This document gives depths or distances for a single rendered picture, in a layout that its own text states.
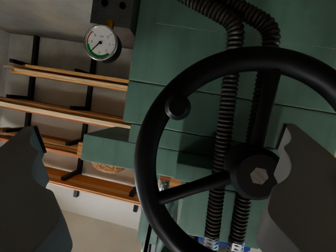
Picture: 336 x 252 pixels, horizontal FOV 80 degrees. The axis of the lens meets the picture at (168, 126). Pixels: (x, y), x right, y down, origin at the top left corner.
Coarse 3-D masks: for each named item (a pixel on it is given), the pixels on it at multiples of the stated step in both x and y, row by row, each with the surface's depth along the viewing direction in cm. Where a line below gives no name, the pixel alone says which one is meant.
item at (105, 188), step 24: (24, 72) 277; (48, 72) 276; (72, 72) 260; (0, 96) 287; (24, 96) 310; (72, 120) 269; (96, 120) 253; (120, 120) 255; (48, 144) 275; (72, 144) 285; (48, 168) 315; (96, 192) 266; (120, 192) 275
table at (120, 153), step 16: (112, 128) 58; (128, 128) 64; (96, 144) 44; (112, 144) 44; (128, 144) 44; (96, 160) 44; (112, 160) 44; (128, 160) 44; (160, 160) 43; (176, 160) 36; (192, 160) 36; (208, 160) 39; (176, 176) 34; (192, 176) 33
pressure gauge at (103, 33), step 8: (112, 24) 38; (88, 32) 36; (96, 32) 36; (104, 32) 36; (112, 32) 36; (88, 40) 36; (96, 40) 36; (104, 40) 36; (112, 40) 36; (88, 48) 36; (96, 48) 36; (104, 48) 36; (112, 48) 36; (120, 48) 38; (96, 56) 36; (104, 56) 36; (112, 56) 37
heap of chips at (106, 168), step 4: (92, 164) 47; (96, 164) 46; (100, 164) 46; (104, 164) 45; (96, 168) 47; (100, 168) 46; (104, 168) 46; (108, 168) 46; (112, 168) 46; (116, 168) 46; (120, 168) 47; (124, 168) 49; (108, 172) 48; (112, 172) 47; (116, 172) 48
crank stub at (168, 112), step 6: (174, 96) 18; (180, 96) 18; (168, 102) 18; (174, 102) 18; (180, 102) 18; (186, 102) 18; (168, 108) 18; (174, 108) 18; (180, 108) 18; (186, 108) 18; (168, 114) 18; (174, 114) 18; (180, 114) 18; (186, 114) 18
